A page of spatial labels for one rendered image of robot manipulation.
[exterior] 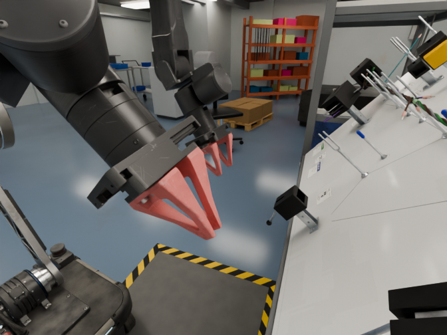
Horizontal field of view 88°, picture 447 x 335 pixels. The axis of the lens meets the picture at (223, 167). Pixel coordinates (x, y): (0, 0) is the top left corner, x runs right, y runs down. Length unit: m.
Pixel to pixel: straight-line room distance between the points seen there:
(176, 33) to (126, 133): 0.37
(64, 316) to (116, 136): 1.23
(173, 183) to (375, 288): 0.31
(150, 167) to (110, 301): 1.22
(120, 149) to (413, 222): 0.40
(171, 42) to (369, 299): 0.53
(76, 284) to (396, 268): 1.38
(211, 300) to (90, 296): 0.64
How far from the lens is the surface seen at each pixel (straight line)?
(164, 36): 0.53
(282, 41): 7.22
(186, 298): 1.57
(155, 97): 5.25
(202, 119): 0.52
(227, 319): 1.50
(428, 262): 0.38
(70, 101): 0.21
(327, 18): 1.10
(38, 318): 1.44
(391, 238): 0.44
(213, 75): 0.48
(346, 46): 8.15
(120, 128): 0.20
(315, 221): 0.60
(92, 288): 1.46
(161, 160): 0.18
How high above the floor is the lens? 1.30
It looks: 27 degrees down
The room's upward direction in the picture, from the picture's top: straight up
